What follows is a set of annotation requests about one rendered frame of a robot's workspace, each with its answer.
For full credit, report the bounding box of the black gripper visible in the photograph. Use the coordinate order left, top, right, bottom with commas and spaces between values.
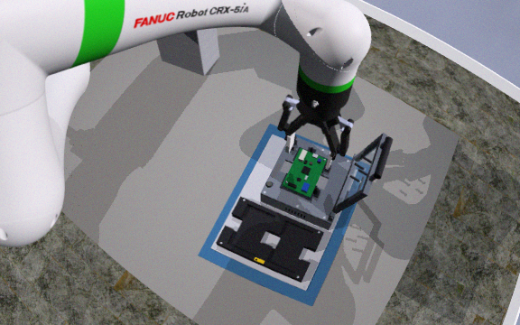
277, 95, 354, 170

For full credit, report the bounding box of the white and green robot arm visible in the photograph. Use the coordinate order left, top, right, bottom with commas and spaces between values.
0, 0, 371, 247

